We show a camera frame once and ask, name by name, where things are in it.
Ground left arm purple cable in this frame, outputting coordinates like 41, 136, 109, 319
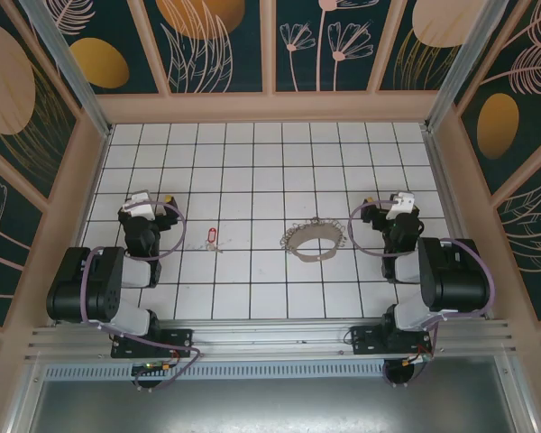
81, 200, 202, 392

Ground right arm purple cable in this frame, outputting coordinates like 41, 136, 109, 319
347, 200, 497, 389

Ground metal strap with key rings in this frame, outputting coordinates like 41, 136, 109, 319
279, 216, 347, 263

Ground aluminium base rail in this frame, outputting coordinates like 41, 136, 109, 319
24, 317, 519, 365

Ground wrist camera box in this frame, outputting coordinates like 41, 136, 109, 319
389, 190, 417, 214
118, 190, 158, 223

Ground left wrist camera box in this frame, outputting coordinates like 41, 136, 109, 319
118, 190, 158, 223

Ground aluminium side rail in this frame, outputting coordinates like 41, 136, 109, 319
422, 128, 497, 322

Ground galvanised metal sheet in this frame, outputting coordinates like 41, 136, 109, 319
24, 377, 519, 433

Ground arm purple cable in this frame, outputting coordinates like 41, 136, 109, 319
347, 200, 497, 389
81, 200, 202, 392

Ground slotted grey cable duct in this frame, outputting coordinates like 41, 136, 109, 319
41, 363, 509, 381

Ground keys with red tag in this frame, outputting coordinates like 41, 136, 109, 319
203, 226, 226, 254

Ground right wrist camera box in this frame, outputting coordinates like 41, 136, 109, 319
389, 190, 417, 214

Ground aluminium corner post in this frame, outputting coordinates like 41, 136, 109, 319
423, 0, 529, 133
19, 0, 115, 139

